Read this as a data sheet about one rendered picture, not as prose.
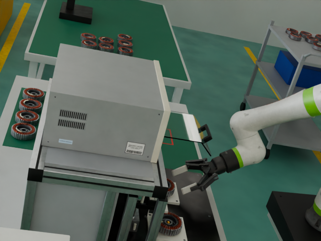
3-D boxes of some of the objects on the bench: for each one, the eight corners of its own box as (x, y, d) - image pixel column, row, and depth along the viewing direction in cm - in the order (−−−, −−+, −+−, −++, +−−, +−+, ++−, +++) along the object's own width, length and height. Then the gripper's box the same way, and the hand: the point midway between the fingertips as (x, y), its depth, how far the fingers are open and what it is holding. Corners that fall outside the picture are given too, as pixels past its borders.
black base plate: (200, 177, 246) (201, 173, 245) (228, 277, 190) (230, 272, 189) (102, 162, 237) (103, 158, 236) (101, 263, 181) (102, 258, 180)
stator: (179, 220, 207) (182, 213, 206) (181, 239, 197) (184, 231, 196) (152, 215, 206) (155, 208, 204) (153, 234, 196) (155, 226, 194)
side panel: (98, 260, 182) (116, 187, 167) (98, 267, 179) (116, 192, 165) (16, 252, 176) (28, 174, 162) (16, 258, 174) (26, 180, 159)
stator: (170, 183, 229) (172, 176, 227) (176, 198, 220) (178, 191, 218) (145, 181, 226) (147, 174, 224) (151, 197, 216) (153, 190, 215)
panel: (103, 157, 237) (116, 100, 223) (102, 260, 179) (120, 191, 166) (101, 157, 237) (113, 99, 223) (99, 260, 179) (116, 191, 165)
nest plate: (182, 219, 210) (182, 217, 210) (187, 245, 197) (187, 242, 196) (145, 214, 207) (146, 212, 207) (148, 240, 194) (149, 237, 194)
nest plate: (175, 184, 231) (175, 182, 231) (179, 205, 218) (179, 202, 218) (142, 180, 228) (143, 177, 228) (144, 200, 215) (145, 198, 215)
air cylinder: (135, 219, 203) (138, 208, 201) (136, 232, 197) (139, 221, 194) (123, 217, 202) (125, 206, 200) (123, 230, 196) (126, 219, 193)
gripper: (236, 186, 214) (188, 206, 212) (214, 155, 235) (170, 172, 233) (232, 173, 210) (184, 192, 208) (210, 142, 231) (166, 160, 229)
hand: (179, 181), depth 221 cm, fingers open, 13 cm apart
